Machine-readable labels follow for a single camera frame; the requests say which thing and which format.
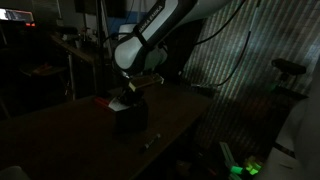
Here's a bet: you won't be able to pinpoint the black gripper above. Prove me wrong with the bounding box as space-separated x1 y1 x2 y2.
119 75 145 105

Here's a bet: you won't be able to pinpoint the white towel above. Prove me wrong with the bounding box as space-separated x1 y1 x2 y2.
107 96 130 113

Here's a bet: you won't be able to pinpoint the red flat object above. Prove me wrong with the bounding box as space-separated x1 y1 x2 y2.
92 96 112 109

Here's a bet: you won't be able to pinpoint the black box container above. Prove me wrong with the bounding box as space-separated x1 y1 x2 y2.
114 97 150 134

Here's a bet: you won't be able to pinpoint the black and white marker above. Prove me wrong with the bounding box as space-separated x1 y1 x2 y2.
143 133 162 150

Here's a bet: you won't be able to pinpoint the background workbench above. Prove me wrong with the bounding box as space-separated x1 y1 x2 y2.
49 32 103 101

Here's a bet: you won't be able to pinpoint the glowing green objects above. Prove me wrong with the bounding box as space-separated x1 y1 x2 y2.
229 156 264 177

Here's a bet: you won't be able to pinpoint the lit computer monitor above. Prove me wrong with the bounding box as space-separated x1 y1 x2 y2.
0 7 36 28

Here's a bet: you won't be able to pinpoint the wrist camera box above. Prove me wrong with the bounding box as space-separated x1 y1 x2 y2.
127 73 165 92

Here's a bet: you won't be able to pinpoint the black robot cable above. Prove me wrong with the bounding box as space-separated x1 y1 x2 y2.
179 0 263 88

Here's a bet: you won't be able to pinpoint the black camera on stand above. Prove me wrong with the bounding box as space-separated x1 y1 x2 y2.
270 57 308 84

